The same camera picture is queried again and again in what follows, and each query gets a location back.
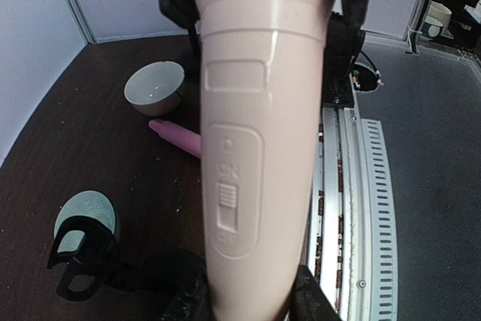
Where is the front aluminium rail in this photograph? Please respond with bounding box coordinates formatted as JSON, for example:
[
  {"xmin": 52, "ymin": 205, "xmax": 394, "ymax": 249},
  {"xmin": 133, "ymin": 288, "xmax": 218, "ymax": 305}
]
[{"xmin": 305, "ymin": 107, "xmax": 398, "ymax": 320}]

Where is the black microphone stand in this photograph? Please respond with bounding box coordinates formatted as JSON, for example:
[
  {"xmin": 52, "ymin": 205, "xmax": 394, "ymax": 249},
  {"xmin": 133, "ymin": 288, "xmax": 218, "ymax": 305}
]
[{"xmin": 47, "ymin": 215, "xmax": 211, "ymax": 321}]

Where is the white ceramic bowl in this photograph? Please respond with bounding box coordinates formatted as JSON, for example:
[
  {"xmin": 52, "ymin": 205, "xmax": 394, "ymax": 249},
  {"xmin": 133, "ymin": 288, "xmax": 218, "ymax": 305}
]
[{"xmin": 123, "ymin": 61, "xmax": 186, "ymax": 117}]

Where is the pink toy microphone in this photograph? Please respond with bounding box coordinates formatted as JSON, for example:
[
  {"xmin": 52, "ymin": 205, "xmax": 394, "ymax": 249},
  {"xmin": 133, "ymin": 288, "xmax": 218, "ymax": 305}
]
[{"xmin": 148, "ymin": 119, "xmax": 201, "ymax": 159}]

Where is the cream toy microphone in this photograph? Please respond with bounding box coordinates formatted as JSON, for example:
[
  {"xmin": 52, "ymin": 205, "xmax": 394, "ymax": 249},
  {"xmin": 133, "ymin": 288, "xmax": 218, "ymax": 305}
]
[{"xmin": 195, "ymin": 0, "xmax": 334, "ymax": 320}]

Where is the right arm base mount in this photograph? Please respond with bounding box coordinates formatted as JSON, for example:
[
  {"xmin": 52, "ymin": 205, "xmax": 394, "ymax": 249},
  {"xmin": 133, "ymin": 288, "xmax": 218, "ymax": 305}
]
[{"xmin": 321, "ymin": 12, "xmax": 383, "ymax": 108}]

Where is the light green ceramic bowl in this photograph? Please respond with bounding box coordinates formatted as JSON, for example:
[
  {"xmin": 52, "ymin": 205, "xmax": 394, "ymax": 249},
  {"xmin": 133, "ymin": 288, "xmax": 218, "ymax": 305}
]
[{"xmin": 50, "ymin": 189, "xmax": 121, "ymax": 253}]

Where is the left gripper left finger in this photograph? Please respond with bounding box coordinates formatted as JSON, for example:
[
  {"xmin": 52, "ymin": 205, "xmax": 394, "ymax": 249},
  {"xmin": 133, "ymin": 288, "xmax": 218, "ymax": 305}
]
[{"xmin": 165, "ymin": 249, "xmax": 214, "ymax": 320}]

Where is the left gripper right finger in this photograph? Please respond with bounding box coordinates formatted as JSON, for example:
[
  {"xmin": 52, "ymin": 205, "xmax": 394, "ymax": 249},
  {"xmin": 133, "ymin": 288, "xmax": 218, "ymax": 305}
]
[{"xmin": 289, "ymin": 265, "xmax": 338, "ymax": 321}]

